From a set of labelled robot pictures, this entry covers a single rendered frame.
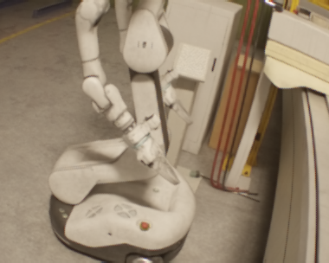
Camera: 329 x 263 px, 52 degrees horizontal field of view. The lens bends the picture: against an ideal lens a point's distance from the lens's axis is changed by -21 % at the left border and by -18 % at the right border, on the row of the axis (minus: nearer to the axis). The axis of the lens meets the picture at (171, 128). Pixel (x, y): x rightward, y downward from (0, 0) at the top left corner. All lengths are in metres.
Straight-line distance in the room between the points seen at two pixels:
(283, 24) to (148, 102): 0.89
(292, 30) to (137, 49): 0.94
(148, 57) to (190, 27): 1.12
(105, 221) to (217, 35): 1.37
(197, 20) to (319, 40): 0.85
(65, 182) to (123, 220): 0.32
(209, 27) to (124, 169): 1.18
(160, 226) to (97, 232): 0.27
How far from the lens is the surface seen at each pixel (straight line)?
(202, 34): 2.41
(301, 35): 1.98
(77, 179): 1.63
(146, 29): 1.31
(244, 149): 2.33
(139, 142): 1.28
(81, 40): 1.21
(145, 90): 1.42
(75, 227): 1.62
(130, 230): 1.52
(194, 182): 2.43
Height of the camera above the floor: 1.39
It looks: 28 degrees down
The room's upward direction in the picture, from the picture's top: 14 degrees clockwise
